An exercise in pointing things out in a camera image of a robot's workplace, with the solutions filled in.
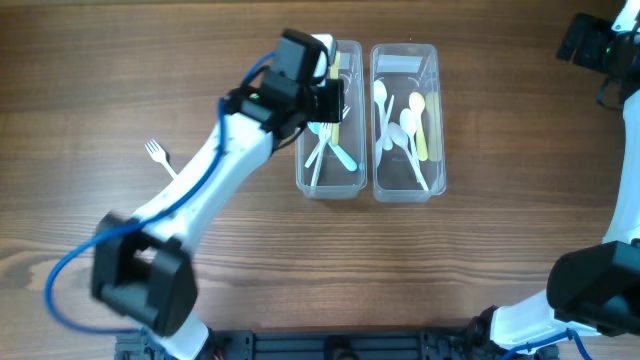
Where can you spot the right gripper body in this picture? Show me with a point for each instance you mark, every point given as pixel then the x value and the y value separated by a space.
pixel 602 46

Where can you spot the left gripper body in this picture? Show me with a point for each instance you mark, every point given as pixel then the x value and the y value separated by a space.
pixel 324 102

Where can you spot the light blue plastic fork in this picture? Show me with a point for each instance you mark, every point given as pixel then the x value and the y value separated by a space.
pixel 347 161

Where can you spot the yellow plastic fork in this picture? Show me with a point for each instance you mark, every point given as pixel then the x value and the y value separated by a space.
pixel 334 74

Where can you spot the white plastic fork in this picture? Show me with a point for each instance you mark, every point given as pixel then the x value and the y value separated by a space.
pixel 312 155
pixel 324 137
pixel 159 155

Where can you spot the light blue plastic spoon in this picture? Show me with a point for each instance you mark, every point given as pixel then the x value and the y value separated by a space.
pixel 380 97

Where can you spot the white spoon container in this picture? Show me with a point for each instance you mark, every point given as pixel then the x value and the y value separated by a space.
pixel 400 138

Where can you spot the yellow plastic spoon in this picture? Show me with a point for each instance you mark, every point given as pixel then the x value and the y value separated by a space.
pixel 417 106

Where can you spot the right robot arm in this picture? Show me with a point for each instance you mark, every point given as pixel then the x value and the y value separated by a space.
pixel 592 291

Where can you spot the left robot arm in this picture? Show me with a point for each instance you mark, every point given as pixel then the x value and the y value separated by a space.
pixel 142 265

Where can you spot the left clear plastic container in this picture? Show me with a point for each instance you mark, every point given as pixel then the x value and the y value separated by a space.
pixel 335 181

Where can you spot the clear plastic container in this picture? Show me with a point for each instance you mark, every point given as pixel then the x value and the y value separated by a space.
pixel 407 68
pixel 335 181

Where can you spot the right clear plastic container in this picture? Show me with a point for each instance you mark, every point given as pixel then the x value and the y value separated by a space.
pixel 407 68

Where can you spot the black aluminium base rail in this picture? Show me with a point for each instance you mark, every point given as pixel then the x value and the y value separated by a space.
pixel 429 344

